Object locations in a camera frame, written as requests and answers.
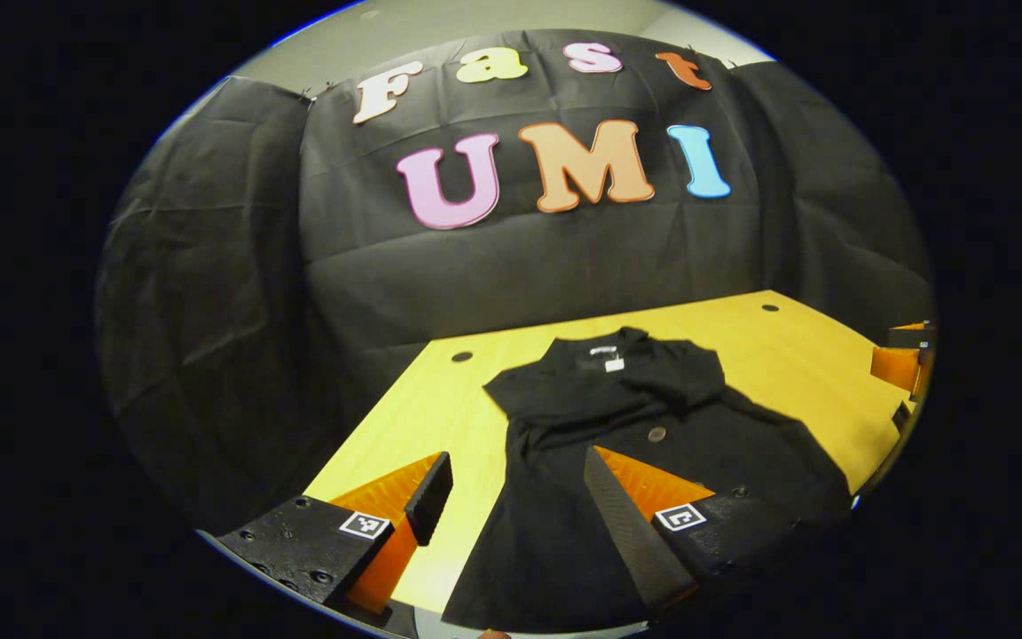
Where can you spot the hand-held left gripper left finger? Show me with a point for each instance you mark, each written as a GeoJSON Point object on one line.
{"type": "Point", "coordinates": [433, 497]}

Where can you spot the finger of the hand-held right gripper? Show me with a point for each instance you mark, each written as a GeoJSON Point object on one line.
{"type": "Point", "coordinates": [910, 337]}
{"type": "Point", "coordinates": [897, 368]}

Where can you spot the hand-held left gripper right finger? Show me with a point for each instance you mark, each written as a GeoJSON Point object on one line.
{"type": "Point", "coordinates": [631, 532]}

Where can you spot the black shirt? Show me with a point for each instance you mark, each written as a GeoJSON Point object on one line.
{"type": "Point", "coordinates": [564, 399]}

